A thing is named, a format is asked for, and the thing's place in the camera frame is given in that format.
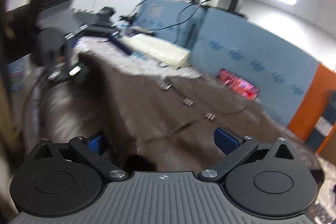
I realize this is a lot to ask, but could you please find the brown leather jacket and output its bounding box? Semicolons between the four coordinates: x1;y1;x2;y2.
39;53;324;183

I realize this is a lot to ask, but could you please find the grey patterned bed sheet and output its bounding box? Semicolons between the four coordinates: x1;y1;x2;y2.
7;35;336;224

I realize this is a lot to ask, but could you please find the orange cardboard box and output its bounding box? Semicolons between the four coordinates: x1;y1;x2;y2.
288;64;335;140

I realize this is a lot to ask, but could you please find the light blue printed box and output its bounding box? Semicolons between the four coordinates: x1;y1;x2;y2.
190;8;319;126

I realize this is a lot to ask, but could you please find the dark blue vacuum bottle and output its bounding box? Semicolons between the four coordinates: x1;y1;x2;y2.
305;90;335;152

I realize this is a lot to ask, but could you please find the black cable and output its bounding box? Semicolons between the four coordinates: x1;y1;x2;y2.
119;0;241;33

